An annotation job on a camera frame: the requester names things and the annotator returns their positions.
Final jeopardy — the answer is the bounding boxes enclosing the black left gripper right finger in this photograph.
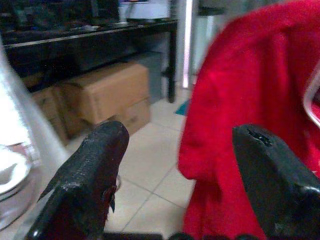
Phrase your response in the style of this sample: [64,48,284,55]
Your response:
[232,124,320,240]

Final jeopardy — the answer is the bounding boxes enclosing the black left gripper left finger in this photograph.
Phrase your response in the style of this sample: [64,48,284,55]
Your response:
[24,120,130,240]

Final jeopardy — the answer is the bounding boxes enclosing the red polo shirt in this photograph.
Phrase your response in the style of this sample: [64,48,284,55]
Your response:
[177,0,320,240]

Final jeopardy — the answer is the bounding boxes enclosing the white round object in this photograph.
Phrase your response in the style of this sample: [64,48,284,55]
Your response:
[0,143,35,227]

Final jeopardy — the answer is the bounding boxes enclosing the tall cardboard box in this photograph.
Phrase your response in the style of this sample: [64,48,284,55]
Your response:
[31,87,70,147]

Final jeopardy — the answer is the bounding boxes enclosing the printed cardboard box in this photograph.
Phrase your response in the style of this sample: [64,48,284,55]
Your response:
[109,98,152,136]

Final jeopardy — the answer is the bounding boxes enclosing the large cardboard box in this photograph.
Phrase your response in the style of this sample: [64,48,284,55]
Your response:
[58,61,151,126]

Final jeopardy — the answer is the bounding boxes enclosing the teal floor mat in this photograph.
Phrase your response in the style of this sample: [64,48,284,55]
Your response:
[174,99,191,116]

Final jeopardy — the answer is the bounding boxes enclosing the black desk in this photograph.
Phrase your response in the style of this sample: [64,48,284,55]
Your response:
[0,17,179,104]

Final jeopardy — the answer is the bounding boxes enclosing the white box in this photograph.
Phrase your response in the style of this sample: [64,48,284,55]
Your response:
[118,0,171,21]

